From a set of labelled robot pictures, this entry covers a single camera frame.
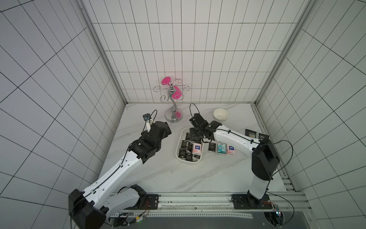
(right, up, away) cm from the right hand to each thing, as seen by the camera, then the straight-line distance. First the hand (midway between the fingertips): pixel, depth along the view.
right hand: (189, 134), depth 88 cm
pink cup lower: (-8, +25, +1) cm, 27 cm away
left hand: (-18, +4, -11) cm, 22 cm away
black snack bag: (+44, -1, +12) cm, 46 cm away
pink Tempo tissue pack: (+5, -9, -1) cm, 10 cm away
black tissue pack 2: (-2, -8, +4) cm, 9 cm away
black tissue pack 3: (0, -14, -1) cm, 14 cm away
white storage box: (-1, -10, +1) cm, 10 cm away
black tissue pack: (+15, -10, +4) cm, 18 cm away
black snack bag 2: (+54, -5, +13) cm, 56 cm away
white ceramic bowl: (+25, +13, +19) cm, 34 cm away
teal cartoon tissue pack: (+21, -10, +2) cm, 24 cm away
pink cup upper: (-16, +35, +6) cm, 39 cm away
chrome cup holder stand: (-12, +11, +23) cm, 29 cm away
